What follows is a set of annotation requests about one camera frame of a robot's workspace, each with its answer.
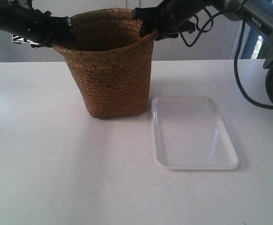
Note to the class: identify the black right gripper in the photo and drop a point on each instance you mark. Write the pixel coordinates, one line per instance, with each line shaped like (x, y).
(169, 18)

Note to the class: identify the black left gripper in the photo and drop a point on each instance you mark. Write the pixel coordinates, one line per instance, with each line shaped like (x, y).
(39, 27)

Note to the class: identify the brown woven wicker basket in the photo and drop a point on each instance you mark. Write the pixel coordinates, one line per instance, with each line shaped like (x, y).
(109, 62)

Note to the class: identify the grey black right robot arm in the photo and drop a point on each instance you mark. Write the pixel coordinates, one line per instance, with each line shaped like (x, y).
(258, 14)

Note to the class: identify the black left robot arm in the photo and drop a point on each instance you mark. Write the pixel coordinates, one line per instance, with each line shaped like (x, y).
(4, 16)

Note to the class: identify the white rectangular plastic tray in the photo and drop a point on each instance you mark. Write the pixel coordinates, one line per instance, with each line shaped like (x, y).
(190, 134)

